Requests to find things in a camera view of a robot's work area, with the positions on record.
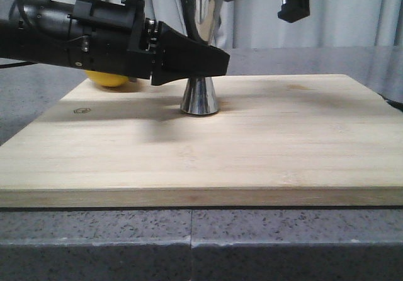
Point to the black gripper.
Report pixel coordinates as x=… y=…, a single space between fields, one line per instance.
x=111 y=38

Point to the steel double jigger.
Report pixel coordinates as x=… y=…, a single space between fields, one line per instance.
x=200 y=19

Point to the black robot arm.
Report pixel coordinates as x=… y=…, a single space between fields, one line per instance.
x=38 y=31

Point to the grey curtain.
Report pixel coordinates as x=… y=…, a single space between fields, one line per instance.
x=249 y=24

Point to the yellow lemon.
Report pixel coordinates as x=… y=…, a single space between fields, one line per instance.
x=106 y=79

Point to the bamboo cutting board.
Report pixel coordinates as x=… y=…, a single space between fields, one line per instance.
x=277 y=140

